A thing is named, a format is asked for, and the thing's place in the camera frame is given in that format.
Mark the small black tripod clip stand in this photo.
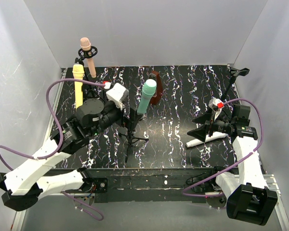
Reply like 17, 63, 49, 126
118, 129, 149, 163

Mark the teal microphone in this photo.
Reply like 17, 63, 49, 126
137, 79, 157, 114

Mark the yellow microphone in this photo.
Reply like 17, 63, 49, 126
72, 64, 85, 109

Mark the black tripod shock-mount stand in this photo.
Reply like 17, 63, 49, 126
74, 45, 104, 99

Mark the pink microphone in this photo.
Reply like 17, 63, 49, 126
80, 37, 96, 78

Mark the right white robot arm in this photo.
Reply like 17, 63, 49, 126
182, 98, 277, 226

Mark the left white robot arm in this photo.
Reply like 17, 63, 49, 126
0, 99, 146, 211

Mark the tall black clip stand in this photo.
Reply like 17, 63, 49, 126
221, 67, 250, 101

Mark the white microphone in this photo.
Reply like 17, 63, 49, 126
185, 132, 228, 148

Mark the brown metronome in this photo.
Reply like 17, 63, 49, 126
149, 70, 163, 105

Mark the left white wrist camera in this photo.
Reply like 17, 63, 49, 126
106, 83, 129, 111

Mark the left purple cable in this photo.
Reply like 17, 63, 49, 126
0, 79, 111, 221

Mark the purple cable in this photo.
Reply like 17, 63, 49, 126
0, 79, 111, 221
182, 98, 264, 198

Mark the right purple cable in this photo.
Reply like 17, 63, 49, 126
182, 98, 264, 198

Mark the black front mounting rail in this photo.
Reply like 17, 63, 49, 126
65, 167, 241, 204

